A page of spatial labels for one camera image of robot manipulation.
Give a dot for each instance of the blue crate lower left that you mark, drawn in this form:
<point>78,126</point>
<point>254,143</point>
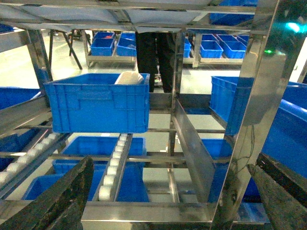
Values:
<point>132,187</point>

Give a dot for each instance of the white object in crate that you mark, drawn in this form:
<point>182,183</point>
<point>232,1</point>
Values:
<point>129,78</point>

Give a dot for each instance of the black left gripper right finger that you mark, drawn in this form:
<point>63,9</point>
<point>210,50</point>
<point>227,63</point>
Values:
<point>283,193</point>

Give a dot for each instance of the person in black trousers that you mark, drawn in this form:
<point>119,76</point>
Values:
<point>156,53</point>

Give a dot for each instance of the white roller track left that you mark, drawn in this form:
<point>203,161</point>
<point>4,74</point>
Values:
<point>27,163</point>

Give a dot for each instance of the blue crate on rollers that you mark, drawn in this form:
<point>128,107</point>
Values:
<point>94,103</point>

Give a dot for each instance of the white roller track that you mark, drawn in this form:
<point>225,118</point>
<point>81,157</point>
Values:
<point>27,163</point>
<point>110,183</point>

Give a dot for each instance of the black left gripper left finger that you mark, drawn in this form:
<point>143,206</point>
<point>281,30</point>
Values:
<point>61,206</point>

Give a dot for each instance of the blue crate far left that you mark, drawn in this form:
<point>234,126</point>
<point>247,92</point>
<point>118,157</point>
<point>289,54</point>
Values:
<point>10,96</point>

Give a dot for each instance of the stainless steel shelf frame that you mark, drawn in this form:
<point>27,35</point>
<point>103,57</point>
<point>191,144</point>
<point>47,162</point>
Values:
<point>277,32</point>

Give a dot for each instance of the blue crate lower right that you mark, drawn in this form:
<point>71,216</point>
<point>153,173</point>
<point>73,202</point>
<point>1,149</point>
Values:
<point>218,150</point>

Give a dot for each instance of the large blue crate right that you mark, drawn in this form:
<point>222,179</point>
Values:
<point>287,138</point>

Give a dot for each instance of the white roller track centre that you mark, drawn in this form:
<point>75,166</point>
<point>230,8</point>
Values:
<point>110,183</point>

